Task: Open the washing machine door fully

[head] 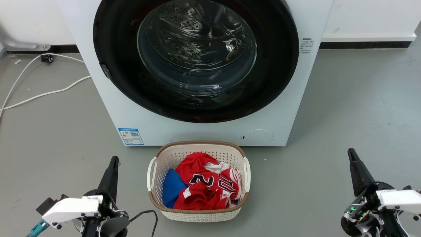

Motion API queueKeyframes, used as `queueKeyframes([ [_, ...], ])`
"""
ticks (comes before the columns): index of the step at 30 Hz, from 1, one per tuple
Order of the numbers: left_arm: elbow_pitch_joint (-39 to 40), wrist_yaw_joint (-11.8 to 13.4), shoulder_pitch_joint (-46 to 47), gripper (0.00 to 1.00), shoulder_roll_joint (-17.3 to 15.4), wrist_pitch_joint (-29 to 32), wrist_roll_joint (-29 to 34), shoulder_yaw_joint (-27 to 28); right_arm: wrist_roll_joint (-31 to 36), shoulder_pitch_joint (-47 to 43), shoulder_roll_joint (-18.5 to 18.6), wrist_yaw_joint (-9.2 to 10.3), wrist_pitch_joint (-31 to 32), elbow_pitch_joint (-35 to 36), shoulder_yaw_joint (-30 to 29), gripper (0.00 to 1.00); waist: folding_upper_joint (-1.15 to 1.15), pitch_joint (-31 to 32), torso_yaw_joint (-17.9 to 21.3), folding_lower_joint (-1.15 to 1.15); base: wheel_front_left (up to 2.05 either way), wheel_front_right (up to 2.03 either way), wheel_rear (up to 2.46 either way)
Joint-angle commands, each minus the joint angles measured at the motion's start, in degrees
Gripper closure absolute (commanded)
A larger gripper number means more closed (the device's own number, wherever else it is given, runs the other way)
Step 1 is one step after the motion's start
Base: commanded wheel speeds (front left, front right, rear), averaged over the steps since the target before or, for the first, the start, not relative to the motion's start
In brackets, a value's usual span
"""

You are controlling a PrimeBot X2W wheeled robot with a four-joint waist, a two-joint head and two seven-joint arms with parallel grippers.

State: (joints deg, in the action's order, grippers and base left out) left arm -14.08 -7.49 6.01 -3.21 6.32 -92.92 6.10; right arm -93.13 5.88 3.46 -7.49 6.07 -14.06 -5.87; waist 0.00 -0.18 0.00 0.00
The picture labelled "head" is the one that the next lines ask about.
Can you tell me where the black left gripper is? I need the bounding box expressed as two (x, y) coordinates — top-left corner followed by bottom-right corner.
(82, 156), (130, 237)

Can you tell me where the blue energy label sticker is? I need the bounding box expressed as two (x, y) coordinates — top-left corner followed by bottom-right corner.
(118, 128), (144, 145)

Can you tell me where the white front-load washing machine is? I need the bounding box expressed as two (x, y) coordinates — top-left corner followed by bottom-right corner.
(56, 0), (334, 147)

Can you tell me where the small printed text label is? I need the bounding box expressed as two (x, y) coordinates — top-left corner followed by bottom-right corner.
(300, 37), (315, 55)

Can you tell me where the red basketball jersey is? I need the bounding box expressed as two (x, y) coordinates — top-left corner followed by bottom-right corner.
(173, 152), (246, 210)

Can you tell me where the steel washer drum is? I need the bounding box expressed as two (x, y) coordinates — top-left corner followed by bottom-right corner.
(138, 0), (257, 99)

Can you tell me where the black round washer door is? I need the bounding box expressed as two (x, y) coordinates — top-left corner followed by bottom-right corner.
(93, 0), (299, 123)

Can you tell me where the round white filter cover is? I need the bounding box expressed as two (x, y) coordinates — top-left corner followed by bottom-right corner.
(241, 129), (274, 145)

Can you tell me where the cream woven laundry basket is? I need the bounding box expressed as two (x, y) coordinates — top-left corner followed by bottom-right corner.
(147, 141), (251, 223)

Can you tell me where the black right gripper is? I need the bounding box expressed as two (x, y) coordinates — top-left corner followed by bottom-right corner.
(340, 148), (409, 237)

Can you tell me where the blue cloth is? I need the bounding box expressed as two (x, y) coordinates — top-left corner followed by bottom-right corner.
(162, 169), (190, 208)

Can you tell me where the white floor cable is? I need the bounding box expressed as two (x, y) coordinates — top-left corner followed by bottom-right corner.
(0, 76), (91, 111)
(0, 53), (85, 114)

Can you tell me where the teal connector piece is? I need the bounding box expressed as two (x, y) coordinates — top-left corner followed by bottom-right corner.
(26, 220), (50, 237)

